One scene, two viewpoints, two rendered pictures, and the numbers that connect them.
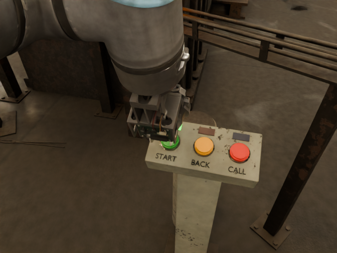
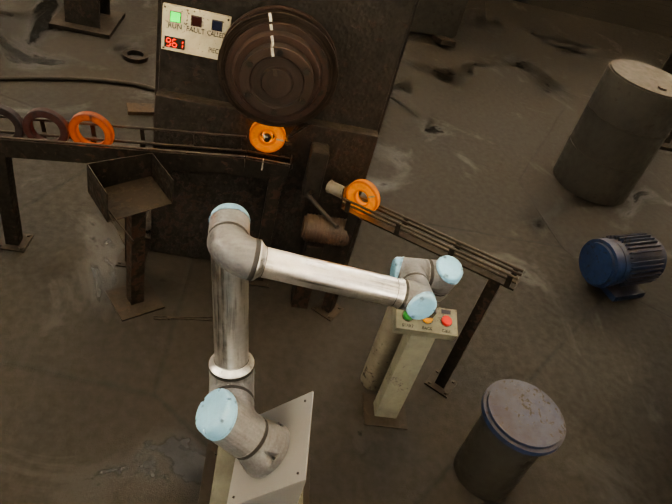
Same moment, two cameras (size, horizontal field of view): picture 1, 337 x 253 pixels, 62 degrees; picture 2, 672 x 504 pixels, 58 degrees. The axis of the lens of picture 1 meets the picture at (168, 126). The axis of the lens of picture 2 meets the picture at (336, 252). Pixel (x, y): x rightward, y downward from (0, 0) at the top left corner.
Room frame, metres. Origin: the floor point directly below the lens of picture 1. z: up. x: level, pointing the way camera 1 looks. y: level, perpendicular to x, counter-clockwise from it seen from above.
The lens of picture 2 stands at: (-0.93, 0.99, 2.15)
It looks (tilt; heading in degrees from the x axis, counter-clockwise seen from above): 39 degrees down; 335
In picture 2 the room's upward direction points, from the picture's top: 16 degrees clockwise
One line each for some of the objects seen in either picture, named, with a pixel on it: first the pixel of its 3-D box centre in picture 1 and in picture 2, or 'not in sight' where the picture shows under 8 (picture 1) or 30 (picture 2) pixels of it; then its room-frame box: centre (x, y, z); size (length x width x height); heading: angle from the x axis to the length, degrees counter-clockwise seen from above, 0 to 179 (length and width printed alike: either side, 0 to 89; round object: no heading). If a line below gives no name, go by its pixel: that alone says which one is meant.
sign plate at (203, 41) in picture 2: not in sight; (195, 32); (1.47, 0.72, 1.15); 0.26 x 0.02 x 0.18; 76
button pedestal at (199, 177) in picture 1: (195, 216); (404, 367); (0.41, -0.08, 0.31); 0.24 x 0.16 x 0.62; 76
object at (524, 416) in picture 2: not in sight; (503, 443); (0.08, -0.42, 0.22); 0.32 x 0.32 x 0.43
